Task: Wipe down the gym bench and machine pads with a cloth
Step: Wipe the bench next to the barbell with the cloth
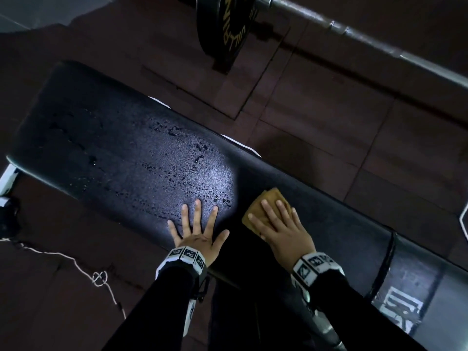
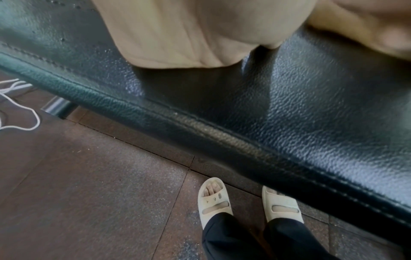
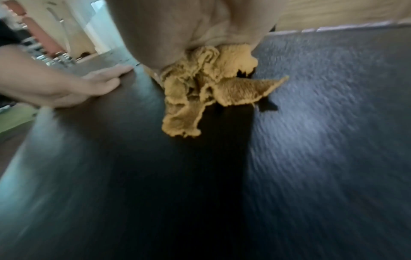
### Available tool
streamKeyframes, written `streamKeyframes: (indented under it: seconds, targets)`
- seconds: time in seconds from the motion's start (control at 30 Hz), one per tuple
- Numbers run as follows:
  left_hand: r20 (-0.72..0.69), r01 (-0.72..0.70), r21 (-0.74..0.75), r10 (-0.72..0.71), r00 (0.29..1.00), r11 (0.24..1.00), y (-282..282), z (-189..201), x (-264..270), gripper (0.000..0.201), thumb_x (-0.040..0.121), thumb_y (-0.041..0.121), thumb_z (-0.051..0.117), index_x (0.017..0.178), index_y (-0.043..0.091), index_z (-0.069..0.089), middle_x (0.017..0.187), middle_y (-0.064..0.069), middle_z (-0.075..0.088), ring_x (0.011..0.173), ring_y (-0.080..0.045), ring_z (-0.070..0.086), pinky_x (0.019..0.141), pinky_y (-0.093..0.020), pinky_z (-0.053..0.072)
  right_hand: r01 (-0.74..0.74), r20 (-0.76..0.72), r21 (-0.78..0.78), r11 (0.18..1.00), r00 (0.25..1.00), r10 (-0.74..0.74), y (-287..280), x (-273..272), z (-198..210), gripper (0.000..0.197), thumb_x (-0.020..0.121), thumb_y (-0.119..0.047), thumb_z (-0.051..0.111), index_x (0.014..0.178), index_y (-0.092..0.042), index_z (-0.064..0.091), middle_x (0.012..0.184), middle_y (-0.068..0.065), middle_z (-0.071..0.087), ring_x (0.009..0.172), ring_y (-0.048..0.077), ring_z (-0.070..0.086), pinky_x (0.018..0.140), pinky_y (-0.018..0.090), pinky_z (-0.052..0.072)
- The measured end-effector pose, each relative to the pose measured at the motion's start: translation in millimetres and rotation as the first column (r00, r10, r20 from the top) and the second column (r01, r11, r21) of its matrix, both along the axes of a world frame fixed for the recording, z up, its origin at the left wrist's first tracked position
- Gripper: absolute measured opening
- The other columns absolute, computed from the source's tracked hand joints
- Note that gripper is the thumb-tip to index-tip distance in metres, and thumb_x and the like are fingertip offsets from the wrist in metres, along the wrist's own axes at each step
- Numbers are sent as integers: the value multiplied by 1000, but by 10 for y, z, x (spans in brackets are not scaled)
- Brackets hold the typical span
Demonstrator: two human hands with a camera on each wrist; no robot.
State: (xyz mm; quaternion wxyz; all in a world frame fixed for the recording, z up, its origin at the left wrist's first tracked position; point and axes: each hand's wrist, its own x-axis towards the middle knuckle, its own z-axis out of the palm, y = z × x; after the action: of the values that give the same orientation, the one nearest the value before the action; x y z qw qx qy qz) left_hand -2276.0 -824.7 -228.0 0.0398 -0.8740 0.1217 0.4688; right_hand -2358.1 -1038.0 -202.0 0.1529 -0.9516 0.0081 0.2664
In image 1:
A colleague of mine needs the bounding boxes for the thin white cord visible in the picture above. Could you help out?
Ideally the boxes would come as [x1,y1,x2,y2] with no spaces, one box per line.
[0,237,127,320]

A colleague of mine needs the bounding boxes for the right marker wristband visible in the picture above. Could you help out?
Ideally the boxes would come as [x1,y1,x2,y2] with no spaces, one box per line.
[291,252,346,304]

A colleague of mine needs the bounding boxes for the marker wristband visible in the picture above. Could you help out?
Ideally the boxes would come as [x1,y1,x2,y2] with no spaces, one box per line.
[155,247,211,300]
[291,252,346,304]

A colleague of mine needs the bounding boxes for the person's left hand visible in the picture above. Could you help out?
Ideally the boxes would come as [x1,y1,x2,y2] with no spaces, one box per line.
[167,199,230,267]

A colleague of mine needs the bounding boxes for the black gold lettered weight plate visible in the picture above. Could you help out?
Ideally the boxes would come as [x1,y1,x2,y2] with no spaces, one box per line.
[195,0,256,74]

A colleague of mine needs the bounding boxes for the brown cleaning cloth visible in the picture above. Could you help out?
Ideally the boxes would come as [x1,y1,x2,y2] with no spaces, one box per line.
[243,188,293,238]

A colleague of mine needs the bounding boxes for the left marker wristband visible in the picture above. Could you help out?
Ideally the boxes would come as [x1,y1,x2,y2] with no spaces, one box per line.
[155,247,211,300]

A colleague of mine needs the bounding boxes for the person's left forearm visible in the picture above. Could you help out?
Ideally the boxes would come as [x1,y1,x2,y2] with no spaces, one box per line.
[93,268,205,351]

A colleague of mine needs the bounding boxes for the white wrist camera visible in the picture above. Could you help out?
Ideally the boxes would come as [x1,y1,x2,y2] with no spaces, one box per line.
[181,297,198,337]
[313,310,335,339]

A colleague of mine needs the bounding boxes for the person's right forearm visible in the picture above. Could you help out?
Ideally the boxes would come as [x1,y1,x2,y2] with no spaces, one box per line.
[311,270,429,351]

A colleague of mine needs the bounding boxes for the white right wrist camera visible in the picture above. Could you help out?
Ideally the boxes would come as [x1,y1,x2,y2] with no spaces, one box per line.
[313,310,335,339]

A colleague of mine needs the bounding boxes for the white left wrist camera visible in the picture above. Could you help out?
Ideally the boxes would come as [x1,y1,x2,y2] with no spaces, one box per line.
[181,297,198,337]

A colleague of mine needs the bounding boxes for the black power adapter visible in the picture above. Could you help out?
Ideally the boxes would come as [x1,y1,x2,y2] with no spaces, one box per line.
[0,197,21,238]

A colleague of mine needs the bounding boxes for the black white print bench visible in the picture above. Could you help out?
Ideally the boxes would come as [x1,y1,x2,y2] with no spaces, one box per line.
[6,61,468,351]

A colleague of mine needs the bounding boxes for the person's right hand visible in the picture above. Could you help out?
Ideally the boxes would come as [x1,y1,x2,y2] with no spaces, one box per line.
[248,199,317,269]

